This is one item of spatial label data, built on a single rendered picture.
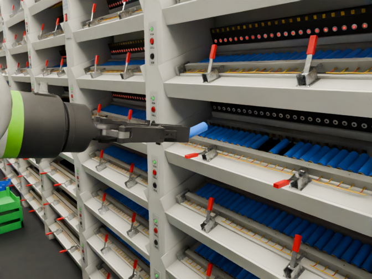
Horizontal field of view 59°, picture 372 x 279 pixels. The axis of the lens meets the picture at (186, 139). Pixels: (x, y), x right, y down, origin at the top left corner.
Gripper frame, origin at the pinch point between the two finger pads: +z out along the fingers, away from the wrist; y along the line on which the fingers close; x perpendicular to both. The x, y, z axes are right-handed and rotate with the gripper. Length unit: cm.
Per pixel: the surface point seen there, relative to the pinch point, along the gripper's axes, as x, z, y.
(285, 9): -32.5, 34.5, 4.2
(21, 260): 101, 14, 155
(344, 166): 2.5, 28.3, -20.0
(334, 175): 4.1, 24.8, -20.0
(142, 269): 63, 35, 55
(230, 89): -10.2, 18.3, 3.6
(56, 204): 67, 32, 153
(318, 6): -31.8, 34.7, -4.9
